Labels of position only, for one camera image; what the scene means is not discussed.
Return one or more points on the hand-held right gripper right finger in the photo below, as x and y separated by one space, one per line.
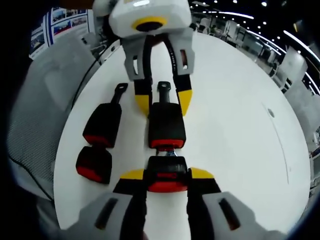
215 212

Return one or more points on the black seat belt buckle with stalk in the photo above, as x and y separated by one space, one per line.
166 125
102 125

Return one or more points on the poster board with photos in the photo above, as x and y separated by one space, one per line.
60 27

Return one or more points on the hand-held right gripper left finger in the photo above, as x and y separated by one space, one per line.
117 212

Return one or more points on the seat belt tongue black red housing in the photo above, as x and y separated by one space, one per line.
93 163
167 172

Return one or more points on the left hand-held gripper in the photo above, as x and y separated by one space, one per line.
150 11

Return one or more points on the grey mesh office chair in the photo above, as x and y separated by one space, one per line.
37 112

